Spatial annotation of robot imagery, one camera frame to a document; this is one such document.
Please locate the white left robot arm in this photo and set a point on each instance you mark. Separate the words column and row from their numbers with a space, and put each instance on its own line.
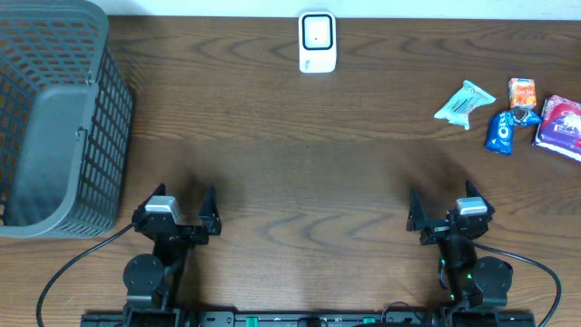
column 152, row 279

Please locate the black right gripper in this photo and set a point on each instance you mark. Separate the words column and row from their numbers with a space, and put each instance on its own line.
column 444, row 227

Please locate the white barcode scanner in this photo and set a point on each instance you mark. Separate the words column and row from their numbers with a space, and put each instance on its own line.
column 317, row 42

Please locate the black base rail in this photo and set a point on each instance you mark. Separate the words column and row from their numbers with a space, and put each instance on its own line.
column 232, row 319

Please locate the blue Oreo cookie pack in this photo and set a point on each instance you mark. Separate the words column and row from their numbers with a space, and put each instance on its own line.
column 500, row 135

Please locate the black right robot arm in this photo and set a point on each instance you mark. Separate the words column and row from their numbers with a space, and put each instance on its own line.
column 474, row 282

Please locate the grey plastic mesh basket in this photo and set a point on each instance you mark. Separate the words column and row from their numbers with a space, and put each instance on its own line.
column 66, row 118

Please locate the red purple Carefree pack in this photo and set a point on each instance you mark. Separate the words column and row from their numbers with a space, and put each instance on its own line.
column 560, row 130

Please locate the mint green wipes pack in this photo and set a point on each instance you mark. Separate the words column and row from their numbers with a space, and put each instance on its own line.
column 461, row 104

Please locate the orange tissue pack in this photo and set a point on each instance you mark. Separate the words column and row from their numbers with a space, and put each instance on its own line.
column 522, row 93

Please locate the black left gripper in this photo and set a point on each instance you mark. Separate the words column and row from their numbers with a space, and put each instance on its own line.
column 182, row 230

